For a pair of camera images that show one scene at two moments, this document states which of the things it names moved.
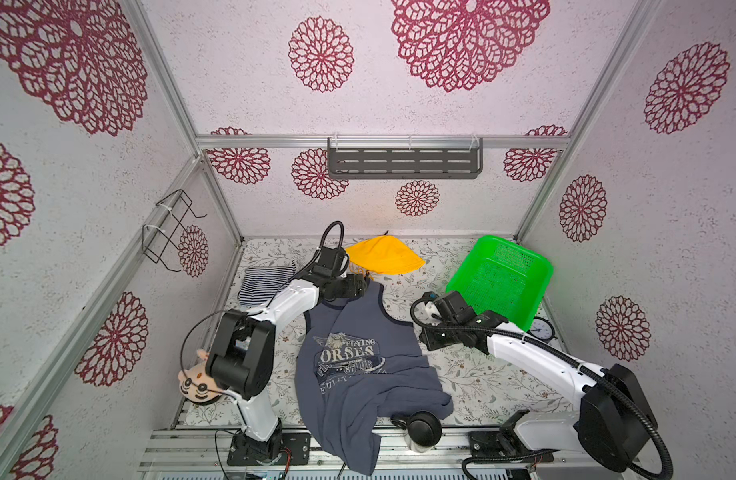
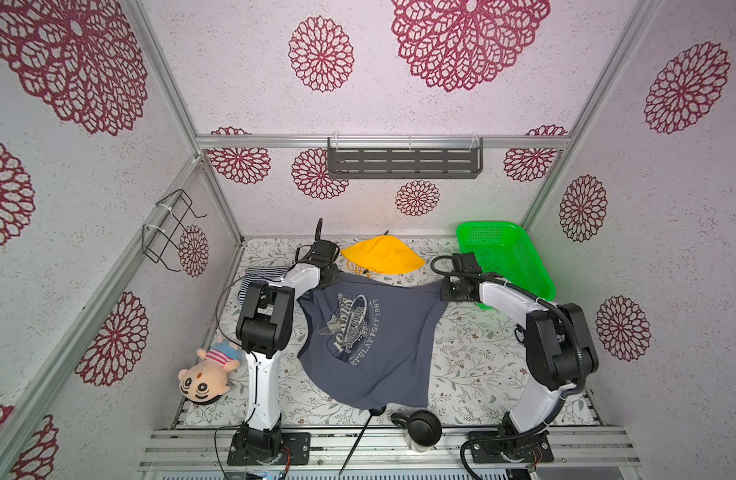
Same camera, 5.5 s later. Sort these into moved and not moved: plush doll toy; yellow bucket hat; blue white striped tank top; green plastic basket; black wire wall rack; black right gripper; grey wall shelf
Moved: green plastic basket; black right gripper
Not moved: plush doll toy; blue white striped tank top; grey wall shelf; yellow bucket hat; black wire wall rack
